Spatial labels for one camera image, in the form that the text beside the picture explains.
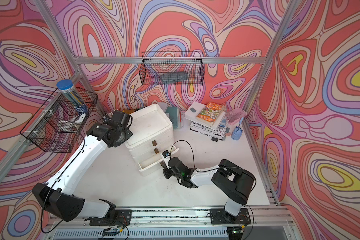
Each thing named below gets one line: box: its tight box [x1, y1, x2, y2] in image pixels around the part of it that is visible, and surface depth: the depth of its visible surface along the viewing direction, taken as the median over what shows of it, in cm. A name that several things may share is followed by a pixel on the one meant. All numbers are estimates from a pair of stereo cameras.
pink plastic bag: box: [225, 107, 248, 124], surface depth 121 cm
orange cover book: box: [196, 101, 225, 126], surface depth 104 cm
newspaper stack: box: [190, 116, 228, 142], surface depth 107 cm
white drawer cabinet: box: [124, 104, 179, 176], surface depth 83 cm
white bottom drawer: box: [138, 144, 179, 177], surface depth 87 cm
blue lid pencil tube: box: [56, 79, 89, 116], surface depth 76 cm
